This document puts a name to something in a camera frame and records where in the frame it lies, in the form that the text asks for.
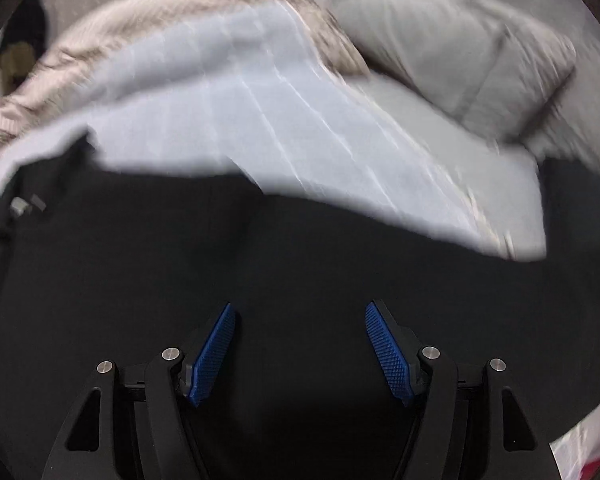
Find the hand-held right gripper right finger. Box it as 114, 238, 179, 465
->
365, 300, 561, 480

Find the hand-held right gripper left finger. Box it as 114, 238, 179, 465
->
42, 302, 237, 480

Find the black garment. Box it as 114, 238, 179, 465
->
0, 130, 600, 480

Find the white and red object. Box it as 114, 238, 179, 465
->
550, 395, 600, 480

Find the grey bed sheet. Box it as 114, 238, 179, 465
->
350, 80, 546, 171

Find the light blue checked bed cover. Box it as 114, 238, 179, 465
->
0, 0, 548, 263

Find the grey pillow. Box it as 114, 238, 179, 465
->
330, 0, 578, 141

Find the beige striped blanket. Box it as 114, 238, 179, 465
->
0, 0, 371, 161

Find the dark cloth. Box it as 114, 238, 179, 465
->
0, 0, 48, 96

